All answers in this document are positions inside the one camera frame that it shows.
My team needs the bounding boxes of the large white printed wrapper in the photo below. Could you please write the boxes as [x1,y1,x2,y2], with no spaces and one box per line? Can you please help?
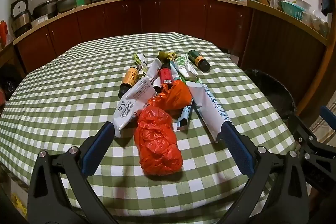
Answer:
[113,76,158,138]

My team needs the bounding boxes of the green and white wrapper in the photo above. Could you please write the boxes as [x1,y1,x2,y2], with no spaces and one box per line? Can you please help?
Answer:
[175,55,200,83]

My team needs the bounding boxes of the teal plastic basket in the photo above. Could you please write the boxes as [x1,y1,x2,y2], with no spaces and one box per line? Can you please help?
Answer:
[278,1,305,21]

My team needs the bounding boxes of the black plastic bag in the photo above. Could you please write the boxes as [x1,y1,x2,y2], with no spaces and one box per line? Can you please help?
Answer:
[0,64,22,98]

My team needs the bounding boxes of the clear plastic bags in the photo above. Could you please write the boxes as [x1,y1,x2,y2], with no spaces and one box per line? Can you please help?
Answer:
[302,10,329,36]

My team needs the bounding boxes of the brown wooden counter section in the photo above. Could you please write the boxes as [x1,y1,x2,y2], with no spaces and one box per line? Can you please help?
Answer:
[238,0,331,119]

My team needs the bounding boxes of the red label dark bottle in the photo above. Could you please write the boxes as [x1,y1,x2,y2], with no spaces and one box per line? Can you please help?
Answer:
[157,61,174,89]

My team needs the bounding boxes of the striped beige cloth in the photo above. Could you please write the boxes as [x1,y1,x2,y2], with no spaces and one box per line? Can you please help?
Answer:
[308,105,336,139]

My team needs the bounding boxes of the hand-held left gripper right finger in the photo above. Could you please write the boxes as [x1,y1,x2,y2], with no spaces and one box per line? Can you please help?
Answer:
[215,120,313,224]

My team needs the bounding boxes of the white appliance base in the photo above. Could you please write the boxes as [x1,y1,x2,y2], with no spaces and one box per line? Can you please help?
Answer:
[31,15,49,28]

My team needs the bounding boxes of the trash bin with black liner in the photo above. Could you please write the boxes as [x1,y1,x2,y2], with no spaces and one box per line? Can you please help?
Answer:
[244,69,297,122]

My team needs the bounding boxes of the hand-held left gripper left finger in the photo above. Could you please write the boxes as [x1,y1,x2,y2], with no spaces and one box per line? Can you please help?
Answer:
[26,121,124,224]

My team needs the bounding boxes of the pale blue-white wrapper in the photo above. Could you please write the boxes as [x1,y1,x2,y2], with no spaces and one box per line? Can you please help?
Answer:
[169,61,181,81]

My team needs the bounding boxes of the kitchen counter with red-brown cabinets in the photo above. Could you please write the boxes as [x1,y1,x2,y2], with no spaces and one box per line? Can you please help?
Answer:
[13,0,254,75]

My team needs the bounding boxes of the green checked tablecloth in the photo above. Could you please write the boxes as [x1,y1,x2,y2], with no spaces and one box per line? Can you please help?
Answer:
[0,32,297,216]

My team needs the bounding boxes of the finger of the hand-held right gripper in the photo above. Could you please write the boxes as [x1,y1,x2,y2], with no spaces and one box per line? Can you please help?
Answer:
[320,105,336,135]
[289,114,320,159]

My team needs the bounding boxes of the white wrapper with blue print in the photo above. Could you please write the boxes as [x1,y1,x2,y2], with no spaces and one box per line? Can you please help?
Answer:
[188,81,234,144]

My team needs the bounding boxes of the light blue printed wrapper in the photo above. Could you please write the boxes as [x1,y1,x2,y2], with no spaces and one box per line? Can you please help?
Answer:
[176,101,193,131]

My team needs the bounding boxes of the green label dark bottle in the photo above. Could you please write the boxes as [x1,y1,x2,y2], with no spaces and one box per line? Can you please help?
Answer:
[188,50,211,72]

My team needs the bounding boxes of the orange label dark bottle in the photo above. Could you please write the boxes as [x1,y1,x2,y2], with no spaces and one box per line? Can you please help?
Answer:
[118,67,139,99]

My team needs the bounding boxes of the olive yellow wrapper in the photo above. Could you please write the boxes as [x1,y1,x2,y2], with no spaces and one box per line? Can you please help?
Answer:
[157,51,181,63]

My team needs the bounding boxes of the orange plastic bag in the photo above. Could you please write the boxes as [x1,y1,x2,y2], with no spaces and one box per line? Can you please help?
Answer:
[147,81,193,111]

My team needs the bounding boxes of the brown side cabinet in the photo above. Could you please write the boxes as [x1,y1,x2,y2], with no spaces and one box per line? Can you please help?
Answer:
[0,40,27,77]

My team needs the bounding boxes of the silver rice cooker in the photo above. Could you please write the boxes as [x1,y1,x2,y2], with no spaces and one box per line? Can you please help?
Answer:
[10,0,33,38]

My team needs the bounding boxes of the white pot with ladle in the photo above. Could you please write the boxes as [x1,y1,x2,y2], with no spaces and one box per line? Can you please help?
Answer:
[295,0,312,11]

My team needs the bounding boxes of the yellow-green and white wrapper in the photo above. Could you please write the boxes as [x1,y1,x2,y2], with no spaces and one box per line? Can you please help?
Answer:
[133,53,150,77]

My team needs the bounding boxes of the large red plastic bag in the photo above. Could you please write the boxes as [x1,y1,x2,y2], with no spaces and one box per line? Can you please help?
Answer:
[134,106,183,176]

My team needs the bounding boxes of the dark grey lidded pot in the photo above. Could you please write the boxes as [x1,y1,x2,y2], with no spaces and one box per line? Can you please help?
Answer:
[39,0,59,20]

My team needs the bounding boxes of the dark grey bowl pot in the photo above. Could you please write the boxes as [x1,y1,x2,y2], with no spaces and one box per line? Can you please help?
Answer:
[56,0,76,13]

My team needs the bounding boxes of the narrow white wrapper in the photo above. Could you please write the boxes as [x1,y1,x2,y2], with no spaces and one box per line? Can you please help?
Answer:
[146,59,163,85]

